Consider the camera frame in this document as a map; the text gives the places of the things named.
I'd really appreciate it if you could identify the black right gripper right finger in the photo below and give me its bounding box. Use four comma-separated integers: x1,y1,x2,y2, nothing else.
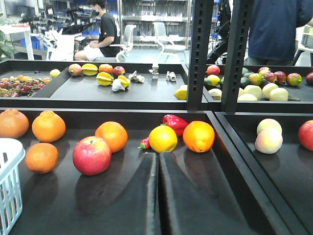
159,152,290,235

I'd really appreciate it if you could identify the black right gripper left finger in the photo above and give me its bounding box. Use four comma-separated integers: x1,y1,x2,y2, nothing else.
11,153,160,235

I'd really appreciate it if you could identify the light blue plastic basket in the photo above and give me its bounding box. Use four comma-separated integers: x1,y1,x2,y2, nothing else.
0,138,25,235

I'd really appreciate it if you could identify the orange near tray edge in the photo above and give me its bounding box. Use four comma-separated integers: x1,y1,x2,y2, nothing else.
182,120,215,153

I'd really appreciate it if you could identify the red chili pepper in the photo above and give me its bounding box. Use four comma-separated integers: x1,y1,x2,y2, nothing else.
138,137,151,149

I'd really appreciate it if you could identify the yellow orange citrus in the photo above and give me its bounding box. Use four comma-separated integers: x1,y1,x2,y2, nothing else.
149,125,178,153

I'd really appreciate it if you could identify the pink red apple middle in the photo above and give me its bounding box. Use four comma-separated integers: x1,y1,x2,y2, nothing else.
73,136,112,176

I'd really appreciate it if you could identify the red bell pepper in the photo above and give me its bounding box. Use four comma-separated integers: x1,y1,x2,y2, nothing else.
162,114,189,137

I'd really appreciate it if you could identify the orange beside middle apple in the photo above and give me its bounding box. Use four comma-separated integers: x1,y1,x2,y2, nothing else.
95,121,128,153

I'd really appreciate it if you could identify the peach front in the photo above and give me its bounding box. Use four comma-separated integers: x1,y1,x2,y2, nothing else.
254,128,283,154

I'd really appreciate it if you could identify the yellow lemon front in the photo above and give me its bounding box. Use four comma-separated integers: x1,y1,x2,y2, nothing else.
174,88,188,100

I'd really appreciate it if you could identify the small orange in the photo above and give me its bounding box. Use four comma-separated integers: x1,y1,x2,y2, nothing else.
25,142,59,174

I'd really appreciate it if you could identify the knobbed orange right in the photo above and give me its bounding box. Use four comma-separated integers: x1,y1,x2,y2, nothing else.
32,110,66,143

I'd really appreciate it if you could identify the knobbed orange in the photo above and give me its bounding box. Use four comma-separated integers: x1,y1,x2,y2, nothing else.
0,109,29,139
32,110,66,143

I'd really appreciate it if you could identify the red apple right tray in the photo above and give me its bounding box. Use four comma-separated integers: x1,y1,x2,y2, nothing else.
298,120,313,151

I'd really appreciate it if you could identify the white garlic bulb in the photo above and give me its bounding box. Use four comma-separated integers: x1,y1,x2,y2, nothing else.
112,79,125,92

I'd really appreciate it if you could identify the yellow star fruit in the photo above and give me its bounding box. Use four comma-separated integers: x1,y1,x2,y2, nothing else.
96,72,114,86

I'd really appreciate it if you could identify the knobbed orange left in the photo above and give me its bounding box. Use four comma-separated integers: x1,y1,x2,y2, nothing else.
0,109,29,139

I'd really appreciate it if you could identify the white office chair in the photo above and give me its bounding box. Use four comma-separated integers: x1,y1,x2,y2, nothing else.
153,22,187,62

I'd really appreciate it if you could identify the seated person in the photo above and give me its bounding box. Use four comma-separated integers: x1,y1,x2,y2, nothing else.
74,0,122,62

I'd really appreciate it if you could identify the pile of small tomatoes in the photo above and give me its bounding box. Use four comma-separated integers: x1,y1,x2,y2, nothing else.
0,75,52,97

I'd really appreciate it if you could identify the standing person blue shirt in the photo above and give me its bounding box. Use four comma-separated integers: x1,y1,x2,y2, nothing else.
246,0,313,66

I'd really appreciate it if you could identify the green potted plant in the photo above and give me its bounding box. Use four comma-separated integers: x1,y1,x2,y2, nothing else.
0,14,15,61

